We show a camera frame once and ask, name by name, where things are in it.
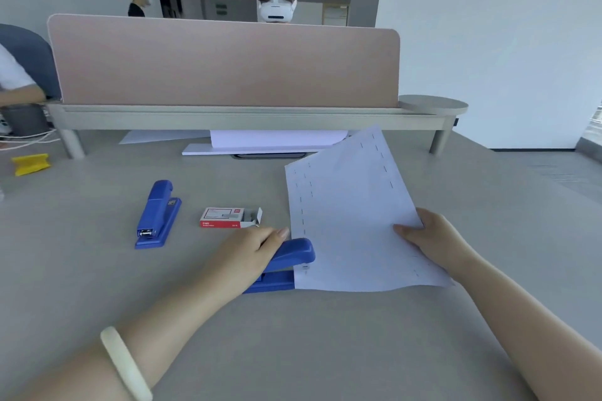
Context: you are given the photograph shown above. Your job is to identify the person's left hand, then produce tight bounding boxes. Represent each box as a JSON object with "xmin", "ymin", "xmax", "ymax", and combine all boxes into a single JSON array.
[{"xmin": 202, "ymin": 226, "xmax": 290, "ymax": 296}]

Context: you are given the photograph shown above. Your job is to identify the person's right hand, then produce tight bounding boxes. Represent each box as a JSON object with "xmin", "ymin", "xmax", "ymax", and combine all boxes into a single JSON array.
[{"xmin": 393, "ymin": 207, "xmax": 481, "ymax": 280}]

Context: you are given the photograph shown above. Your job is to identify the blue stapler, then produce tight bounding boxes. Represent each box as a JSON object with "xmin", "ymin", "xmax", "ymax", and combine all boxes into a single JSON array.
[
  {"xmin": 242, "ymin": 238, "xmax": 316, "ymax": 294},
  {"xmin": 135, "ymin": 180, "xmax": 182, "ymax": 250}
]

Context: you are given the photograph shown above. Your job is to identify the white paper sheet with staples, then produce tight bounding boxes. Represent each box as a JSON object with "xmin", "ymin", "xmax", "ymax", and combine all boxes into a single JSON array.
[{"xmin": 284, "ymin": 125, "xmax": 455, "ymax": 294}]

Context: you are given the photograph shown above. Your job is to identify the person's right forearm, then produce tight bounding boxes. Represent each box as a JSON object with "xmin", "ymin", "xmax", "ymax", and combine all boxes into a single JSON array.
[{"xmin": 454, "ymin": 253, "xmax": 602, "ymax": 401}]

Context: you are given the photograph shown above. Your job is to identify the person's left forearm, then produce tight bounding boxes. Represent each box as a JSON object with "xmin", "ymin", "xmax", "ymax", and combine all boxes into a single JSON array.
[{"xmin": 0, "ymin": 269, "xmax": 224, "ymax": 401}]

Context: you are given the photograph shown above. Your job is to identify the red and white staple box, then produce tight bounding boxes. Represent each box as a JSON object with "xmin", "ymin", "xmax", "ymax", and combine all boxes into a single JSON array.
[{"xmin": 199, "ymin": 206, "xmax": 263, "ymax": 229}]

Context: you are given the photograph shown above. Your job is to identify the white paper stack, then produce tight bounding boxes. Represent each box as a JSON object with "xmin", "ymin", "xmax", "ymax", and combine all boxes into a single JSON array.
[{"xmin": 210, "ymin": 129, "xmax": 350, "ymax": 150}]

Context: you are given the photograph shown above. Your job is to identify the grey desk shelf riser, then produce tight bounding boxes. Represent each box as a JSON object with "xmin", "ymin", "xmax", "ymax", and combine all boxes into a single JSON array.
[{"xmin": 46, "ymin": 94, "xmax": 469, "ymax": 160}]

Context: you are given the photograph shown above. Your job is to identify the pink desk divider panel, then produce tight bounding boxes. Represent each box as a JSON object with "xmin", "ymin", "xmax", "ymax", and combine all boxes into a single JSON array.
[{"xmin": 47, "ymin": 14, "xmax": 401, "ymax": 109}]

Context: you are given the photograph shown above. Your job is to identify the yellow plastic holder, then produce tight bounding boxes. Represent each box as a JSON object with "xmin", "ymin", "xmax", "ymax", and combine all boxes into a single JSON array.
[{"xmin": 11, "ymin": 154, "xmax": 51, "ymax": 177}]

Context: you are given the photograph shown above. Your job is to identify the grey bin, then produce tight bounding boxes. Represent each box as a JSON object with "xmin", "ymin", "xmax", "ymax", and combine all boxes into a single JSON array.
[{"xmin": 2, "ymin": 104, "xmax": 50, "ymax": 138}]

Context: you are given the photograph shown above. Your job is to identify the blue office chair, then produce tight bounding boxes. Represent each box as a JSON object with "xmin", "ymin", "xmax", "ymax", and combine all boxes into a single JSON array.
[{"xmin": 0, "ymin": 23, "xmax": 62, "ymax": 101}]

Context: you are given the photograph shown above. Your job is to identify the white bangle bracelet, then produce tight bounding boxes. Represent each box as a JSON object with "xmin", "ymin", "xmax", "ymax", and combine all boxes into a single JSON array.
[{"xmin": 100, "ymin": 326, "xmax": 154, "ymax": 401}]

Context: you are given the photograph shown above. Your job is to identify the white cables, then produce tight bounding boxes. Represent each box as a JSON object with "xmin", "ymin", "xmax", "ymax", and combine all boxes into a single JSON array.
[{"xmin": 0, "ymin": 128, "xmax": 61, "ymax": 152}]

